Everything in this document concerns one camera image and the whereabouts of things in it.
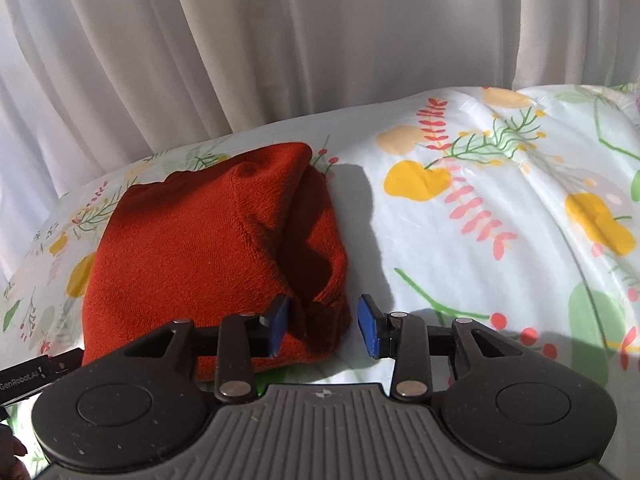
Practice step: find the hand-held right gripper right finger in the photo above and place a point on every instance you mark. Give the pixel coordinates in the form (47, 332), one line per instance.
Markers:
(369, 327)

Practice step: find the floral printed blanket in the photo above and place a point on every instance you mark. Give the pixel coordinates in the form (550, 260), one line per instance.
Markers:
(490, 200)

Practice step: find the red knit garment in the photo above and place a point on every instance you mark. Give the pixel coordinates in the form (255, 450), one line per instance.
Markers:
(200, 250)

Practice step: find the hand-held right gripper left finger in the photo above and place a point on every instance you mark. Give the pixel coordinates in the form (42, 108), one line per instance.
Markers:
(277, 327)

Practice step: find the person's left hand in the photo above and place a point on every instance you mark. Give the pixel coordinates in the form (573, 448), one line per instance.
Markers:
(10, 452)

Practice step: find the white curtain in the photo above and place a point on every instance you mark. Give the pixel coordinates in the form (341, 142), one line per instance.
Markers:
(280, 35)

